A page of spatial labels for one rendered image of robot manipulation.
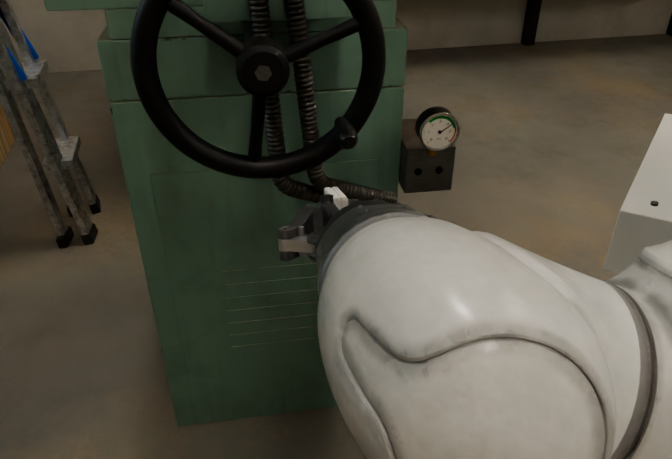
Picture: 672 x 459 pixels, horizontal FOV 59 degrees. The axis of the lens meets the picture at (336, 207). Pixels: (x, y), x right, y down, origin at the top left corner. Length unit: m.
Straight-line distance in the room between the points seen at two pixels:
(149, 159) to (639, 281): 0.76
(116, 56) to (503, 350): 0.77
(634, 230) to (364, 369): 0.55
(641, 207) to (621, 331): 0.47
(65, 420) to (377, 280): 1.23
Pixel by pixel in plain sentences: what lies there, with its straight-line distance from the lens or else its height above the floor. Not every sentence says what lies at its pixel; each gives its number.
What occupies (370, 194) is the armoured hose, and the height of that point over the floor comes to 0.59.
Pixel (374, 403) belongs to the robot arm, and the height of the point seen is 0.86.
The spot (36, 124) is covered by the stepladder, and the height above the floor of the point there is 0.39.
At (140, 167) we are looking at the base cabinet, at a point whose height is 0.60.
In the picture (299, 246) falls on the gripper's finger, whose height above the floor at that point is 0.77.
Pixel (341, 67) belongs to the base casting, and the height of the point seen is 0.75.
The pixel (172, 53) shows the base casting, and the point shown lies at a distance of 0.89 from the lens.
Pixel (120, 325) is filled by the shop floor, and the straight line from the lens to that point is 1.60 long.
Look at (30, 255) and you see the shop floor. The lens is 1.96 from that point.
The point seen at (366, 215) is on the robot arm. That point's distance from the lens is 0.35.
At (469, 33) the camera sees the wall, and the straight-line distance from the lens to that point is 3.73.
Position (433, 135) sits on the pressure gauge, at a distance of 0.91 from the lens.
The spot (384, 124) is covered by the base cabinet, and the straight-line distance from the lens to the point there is 0.95.
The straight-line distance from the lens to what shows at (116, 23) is 0.89.
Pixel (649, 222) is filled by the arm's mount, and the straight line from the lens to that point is 0.73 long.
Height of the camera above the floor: 1.03
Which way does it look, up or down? 32 degrees down
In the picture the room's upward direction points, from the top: straight up
